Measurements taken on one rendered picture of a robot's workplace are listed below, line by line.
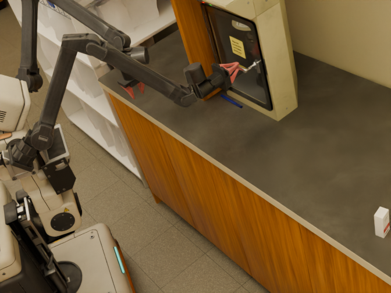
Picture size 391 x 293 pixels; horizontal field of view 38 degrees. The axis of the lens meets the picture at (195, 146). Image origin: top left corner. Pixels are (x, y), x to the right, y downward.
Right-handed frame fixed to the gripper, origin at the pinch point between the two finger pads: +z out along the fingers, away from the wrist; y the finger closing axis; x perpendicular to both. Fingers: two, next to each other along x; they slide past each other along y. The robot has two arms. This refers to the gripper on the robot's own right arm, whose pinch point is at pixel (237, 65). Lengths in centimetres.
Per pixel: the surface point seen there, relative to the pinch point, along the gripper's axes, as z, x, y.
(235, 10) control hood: -2.9, -9.8, 27.8
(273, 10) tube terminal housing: 12.8, -10.5, 19.8
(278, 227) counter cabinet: -22, -35, -47
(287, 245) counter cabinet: -22, -39, -55
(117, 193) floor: -30, 113, -124
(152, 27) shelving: 27, 108, -32
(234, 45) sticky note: 4.2, 4.6, 5.1
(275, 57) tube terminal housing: 9.8, -11.0, 1.9
